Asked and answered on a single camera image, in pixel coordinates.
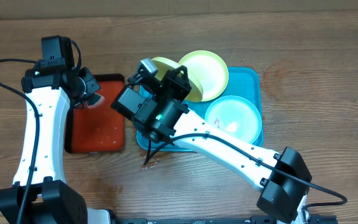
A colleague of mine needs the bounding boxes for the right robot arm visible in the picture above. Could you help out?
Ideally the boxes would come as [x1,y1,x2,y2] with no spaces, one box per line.
[125,88,311,223]

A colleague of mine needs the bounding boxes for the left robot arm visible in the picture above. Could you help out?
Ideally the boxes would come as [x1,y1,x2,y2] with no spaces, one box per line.
[0,68,111,223]

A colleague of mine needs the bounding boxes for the red and black tray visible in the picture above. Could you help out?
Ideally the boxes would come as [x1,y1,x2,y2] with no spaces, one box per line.
[63,73,124,154]

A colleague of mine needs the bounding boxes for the green plate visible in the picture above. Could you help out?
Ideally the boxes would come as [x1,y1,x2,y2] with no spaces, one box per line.
[179,50,229,101]
[151,57,203,103]

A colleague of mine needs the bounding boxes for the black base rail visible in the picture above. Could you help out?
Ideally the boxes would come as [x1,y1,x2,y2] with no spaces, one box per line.
[111,215,338,224]

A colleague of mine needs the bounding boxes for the blue plastic tray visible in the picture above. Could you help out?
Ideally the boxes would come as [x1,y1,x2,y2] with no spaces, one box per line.
[136,67,264,152]

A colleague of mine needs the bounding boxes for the light blue plate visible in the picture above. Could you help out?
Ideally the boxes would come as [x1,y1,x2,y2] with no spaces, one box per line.
[204,95,262,143]

